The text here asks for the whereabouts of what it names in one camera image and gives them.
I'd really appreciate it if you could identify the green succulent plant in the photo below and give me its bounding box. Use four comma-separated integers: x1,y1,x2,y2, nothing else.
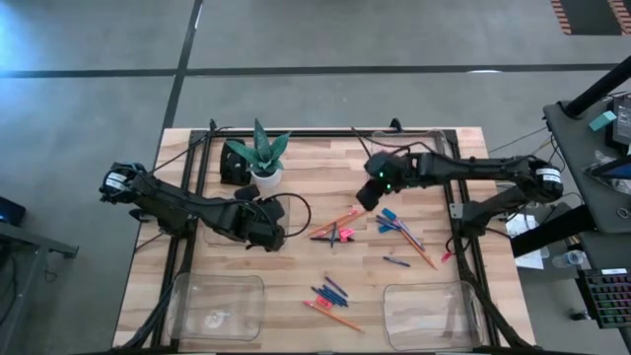
225,117,292,178

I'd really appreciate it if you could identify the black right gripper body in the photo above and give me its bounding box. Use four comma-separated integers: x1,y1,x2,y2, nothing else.
367,151,413,194

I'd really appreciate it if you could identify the black pole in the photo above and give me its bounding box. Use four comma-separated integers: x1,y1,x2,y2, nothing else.
563,54,631,119

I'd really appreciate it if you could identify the large clear plastic bin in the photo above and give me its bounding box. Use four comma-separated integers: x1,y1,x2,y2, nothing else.
166,272,266,342
382,280,483,352

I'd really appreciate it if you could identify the grey side table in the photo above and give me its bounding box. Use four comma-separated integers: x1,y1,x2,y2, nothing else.
541,96,631,236

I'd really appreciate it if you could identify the clear water bottle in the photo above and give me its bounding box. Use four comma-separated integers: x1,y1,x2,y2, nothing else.
550,248,587,270

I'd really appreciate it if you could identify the white paper sheet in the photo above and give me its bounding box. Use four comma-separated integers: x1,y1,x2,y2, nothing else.
505,212,551,271

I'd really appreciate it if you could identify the backlit black keyboard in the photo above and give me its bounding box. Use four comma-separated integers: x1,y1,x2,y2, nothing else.
575,267,631,330

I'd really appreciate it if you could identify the black device with blue light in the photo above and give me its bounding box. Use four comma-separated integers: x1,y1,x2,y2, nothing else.
0,195,28,227

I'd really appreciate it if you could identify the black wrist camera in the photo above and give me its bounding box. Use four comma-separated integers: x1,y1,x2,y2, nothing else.
260,196,287,224
355,177,386,212

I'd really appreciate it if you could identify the black tablet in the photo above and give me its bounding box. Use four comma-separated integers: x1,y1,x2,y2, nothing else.
589,155,631,181

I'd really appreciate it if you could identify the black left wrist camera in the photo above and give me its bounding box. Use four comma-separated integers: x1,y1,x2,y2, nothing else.
260,196,287,224

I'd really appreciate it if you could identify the black left camera cable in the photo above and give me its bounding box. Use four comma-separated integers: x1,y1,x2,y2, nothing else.
265,191,313,239

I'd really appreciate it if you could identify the black right camera cable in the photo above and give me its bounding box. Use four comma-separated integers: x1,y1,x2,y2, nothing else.
350,125,438,155

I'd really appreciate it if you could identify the small clear plastic bin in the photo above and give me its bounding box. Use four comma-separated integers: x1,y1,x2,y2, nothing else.
368,128,449,175
202,193,292,248

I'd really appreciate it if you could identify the white plant pot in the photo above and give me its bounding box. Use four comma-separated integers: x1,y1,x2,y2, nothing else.
249,167,283,189

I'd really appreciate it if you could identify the striped floor mat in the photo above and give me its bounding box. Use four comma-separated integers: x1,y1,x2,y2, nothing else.
550,0,631,36

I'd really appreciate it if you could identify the orange pencil with pink eraser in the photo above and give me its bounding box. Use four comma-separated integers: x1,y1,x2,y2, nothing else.
396,224,439,271
303,299,365,334
308,209,360,237
315,210,370,238

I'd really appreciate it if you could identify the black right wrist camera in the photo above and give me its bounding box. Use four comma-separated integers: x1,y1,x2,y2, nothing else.
355,177,386,212

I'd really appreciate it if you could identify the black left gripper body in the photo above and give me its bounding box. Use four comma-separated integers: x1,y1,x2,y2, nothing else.
224,183,288,252

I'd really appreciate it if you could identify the teal box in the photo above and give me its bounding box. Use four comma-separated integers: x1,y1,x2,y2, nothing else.
588,109,618,133

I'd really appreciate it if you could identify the black crossbar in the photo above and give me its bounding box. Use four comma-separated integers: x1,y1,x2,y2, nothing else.
510,203,600,259

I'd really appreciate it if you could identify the black camera cable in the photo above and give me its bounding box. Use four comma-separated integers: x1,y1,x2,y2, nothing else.
350,125,438,155
265,191,313,239

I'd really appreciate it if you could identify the dark grey table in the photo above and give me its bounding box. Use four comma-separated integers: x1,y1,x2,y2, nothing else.
0,219,80,355

